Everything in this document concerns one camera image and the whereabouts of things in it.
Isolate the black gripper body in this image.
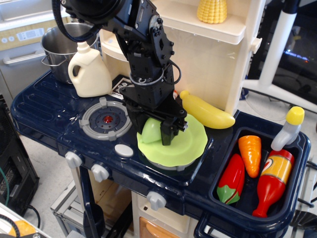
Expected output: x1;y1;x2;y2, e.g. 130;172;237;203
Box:
120;71;187;121

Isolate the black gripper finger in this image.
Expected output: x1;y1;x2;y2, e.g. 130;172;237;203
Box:
160;117;188;146
126;105;149;134

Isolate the green toy pear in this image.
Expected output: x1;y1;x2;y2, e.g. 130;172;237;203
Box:
141;118;161;144

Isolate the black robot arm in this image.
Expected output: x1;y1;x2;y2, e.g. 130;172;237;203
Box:
52;0;187;146

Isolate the green plastic plate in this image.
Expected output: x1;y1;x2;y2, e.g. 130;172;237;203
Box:
137;115;208;168

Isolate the red white toy sushi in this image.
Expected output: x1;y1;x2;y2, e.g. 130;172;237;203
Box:
173;90;178;99

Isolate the grey toy stove burner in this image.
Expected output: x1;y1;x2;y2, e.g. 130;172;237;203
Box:
79;97;132;141

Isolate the grey oval button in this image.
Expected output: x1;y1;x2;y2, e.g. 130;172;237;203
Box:
114;144;134;158

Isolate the yellow toy banana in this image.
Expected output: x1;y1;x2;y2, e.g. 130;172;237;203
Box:
180;90;235;129

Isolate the black white sticker tag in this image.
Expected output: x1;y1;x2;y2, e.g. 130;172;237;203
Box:
109;75;134;100

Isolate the cream toy detergent jug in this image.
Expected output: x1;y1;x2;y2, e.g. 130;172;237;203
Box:
68;42;112;98

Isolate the grey middle stove knob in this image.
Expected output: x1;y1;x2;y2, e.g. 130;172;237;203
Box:
91;164;110;182

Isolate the grey stove knob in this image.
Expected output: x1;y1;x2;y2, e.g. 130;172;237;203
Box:
147;191;166;211
91;164;110;182
65;151;83;169

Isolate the cream toy kitchen cabinet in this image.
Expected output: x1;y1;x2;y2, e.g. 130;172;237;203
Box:
95;0;267;117

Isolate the grey right stove knob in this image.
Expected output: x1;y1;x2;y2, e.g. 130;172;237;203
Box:
147;191;166;211

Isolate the grey left stove knob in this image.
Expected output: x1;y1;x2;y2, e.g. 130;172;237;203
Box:
65;151;83;169

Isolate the red toy chili pepper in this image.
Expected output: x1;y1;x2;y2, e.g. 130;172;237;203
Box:
216;154;245;204

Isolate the orange toy carrot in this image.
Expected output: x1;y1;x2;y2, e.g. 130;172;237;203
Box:
238;135;262;178

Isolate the navy toy kitchen counter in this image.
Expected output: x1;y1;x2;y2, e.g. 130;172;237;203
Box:
11;72;311;238

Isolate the yellow toy corn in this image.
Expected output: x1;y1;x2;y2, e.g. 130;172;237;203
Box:
197;0;227;24

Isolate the stainless steel pot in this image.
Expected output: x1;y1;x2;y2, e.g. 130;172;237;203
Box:
41;22;98;84

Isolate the white stand pole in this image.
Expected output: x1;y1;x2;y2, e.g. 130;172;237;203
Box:
243;0;317;113

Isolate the red toy ketchup bottle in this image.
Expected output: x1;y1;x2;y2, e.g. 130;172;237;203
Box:
252;149;294;218

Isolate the grey yellow toy faucet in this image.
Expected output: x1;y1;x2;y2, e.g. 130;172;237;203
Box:
271;106;305;151

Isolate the black computer case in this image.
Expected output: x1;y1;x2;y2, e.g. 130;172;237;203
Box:
0;103;39;216

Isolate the grey cabinet with handle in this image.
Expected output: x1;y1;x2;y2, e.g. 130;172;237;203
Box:
0;0;56;102

